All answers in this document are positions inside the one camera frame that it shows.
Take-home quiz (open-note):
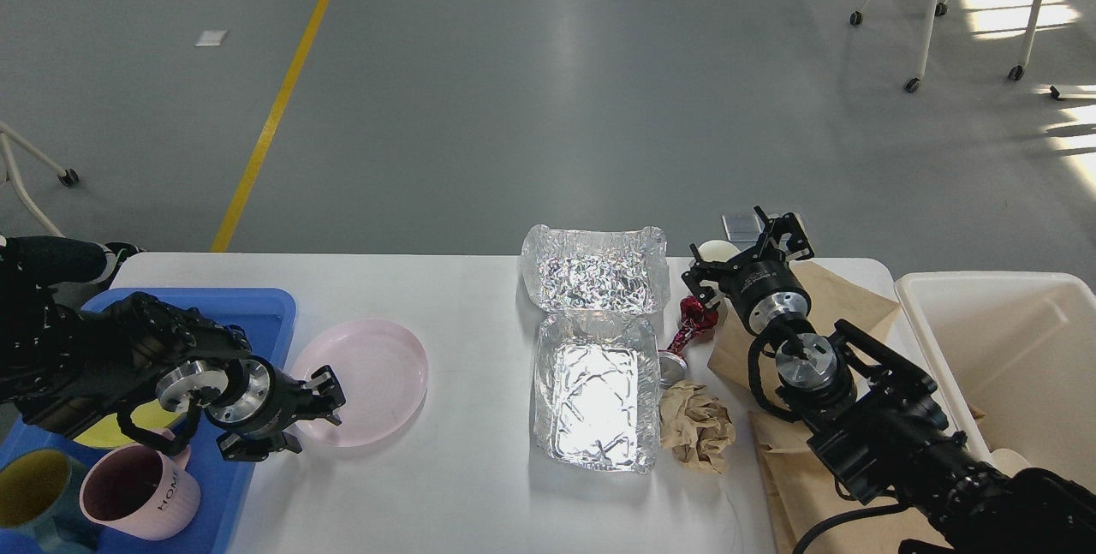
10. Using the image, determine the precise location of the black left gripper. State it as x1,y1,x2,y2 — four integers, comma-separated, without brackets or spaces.
205,357,346,462

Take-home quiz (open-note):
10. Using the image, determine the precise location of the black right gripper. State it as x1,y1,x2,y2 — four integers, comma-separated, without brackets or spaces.
682,206,814,337

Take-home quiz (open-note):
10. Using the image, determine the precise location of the pink plastic plate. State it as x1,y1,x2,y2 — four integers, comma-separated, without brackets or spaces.
292,319,429,448

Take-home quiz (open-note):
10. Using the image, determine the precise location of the pink mug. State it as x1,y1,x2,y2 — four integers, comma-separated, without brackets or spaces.
79,444,202,541

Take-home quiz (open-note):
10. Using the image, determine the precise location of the aluminium foil container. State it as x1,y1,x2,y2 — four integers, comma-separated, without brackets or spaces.
521,223,670,475

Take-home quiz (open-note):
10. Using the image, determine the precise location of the teal mug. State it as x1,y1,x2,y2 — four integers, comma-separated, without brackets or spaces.
1,448,102,553

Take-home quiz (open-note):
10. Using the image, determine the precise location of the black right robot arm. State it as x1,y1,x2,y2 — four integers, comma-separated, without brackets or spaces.
682,207,1095,553

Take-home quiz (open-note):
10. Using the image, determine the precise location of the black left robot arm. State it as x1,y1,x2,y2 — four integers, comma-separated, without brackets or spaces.
1,235,346,462

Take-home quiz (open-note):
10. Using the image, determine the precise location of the small grey metal plate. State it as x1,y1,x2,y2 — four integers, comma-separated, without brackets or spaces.
723,211,764,245

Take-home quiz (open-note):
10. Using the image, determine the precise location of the white paper cup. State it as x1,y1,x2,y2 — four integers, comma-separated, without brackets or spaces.
697,241,741,264

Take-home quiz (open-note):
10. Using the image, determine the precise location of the red foil wrapper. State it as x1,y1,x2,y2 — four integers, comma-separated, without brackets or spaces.
665,295,720,357

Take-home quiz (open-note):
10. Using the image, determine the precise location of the blue plastic tray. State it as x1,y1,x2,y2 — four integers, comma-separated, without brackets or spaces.
1,289,296,553

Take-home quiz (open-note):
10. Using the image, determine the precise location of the yellow plastic plate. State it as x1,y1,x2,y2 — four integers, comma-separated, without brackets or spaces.
72,399,185,450

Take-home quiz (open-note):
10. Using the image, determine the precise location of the crumpled brown paper ball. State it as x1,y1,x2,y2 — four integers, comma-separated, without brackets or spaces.
658,378,737,475

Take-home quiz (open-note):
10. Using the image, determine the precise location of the flat brown paper bag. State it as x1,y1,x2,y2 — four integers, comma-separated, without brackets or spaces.
747,411,946,553

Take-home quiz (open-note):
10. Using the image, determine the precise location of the white plastic bin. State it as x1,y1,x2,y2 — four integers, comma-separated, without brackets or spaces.
894,271,1095,489

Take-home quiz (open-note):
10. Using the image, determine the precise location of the person leg with shoe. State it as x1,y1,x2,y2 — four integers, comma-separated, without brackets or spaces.
3,235,145,286

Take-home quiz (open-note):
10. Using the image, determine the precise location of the white chair leg left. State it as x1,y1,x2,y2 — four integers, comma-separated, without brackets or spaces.
0,122,80,238

